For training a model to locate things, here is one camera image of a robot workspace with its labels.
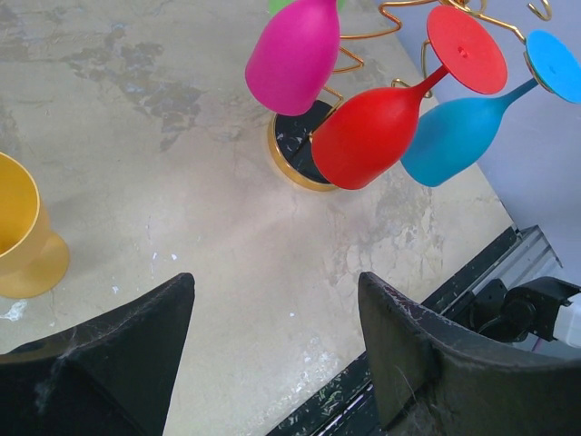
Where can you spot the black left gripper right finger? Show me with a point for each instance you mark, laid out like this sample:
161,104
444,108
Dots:
432,376

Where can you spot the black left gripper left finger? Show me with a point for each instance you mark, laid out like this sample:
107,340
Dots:
111,375

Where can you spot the yellow wine glass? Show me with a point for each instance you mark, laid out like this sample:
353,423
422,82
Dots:
34,258

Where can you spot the blue wine glass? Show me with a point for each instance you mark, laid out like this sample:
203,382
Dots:
454,135

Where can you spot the red wine glass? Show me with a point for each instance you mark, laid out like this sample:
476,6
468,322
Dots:
367,134

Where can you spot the pink wine glass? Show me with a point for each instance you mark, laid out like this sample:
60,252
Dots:
295,56

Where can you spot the green wine glass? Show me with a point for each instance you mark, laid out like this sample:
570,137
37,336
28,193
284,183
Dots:
274,6

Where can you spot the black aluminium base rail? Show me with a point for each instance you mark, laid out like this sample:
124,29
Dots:
346,404

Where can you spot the gold wire glass rack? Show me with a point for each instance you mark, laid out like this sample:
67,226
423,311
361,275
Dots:
290,137

